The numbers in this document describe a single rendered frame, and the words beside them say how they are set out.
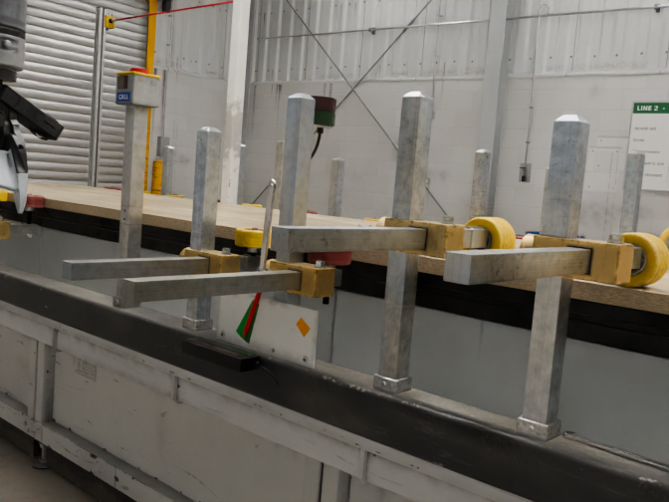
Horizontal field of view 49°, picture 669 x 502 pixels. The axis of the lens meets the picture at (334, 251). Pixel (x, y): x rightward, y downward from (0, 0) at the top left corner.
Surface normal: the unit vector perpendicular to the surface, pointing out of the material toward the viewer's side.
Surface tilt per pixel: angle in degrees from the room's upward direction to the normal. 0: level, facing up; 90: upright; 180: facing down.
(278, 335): 90
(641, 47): 90
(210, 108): 90
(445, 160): 90
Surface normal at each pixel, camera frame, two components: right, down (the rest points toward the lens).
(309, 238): 0.74, 0.12
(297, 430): -0.66, 0.02
